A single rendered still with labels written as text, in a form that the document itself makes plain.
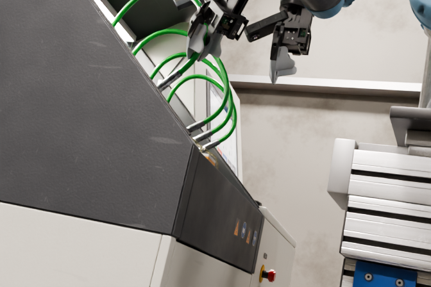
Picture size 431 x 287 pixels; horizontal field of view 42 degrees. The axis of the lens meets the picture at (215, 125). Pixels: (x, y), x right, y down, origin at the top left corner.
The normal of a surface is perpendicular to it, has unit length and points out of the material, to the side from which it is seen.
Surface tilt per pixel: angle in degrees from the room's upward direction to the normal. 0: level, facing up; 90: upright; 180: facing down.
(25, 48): 90
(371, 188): 90
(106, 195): 90
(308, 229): 90
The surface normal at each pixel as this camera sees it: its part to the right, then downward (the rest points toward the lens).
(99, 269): -0.26, -0.33
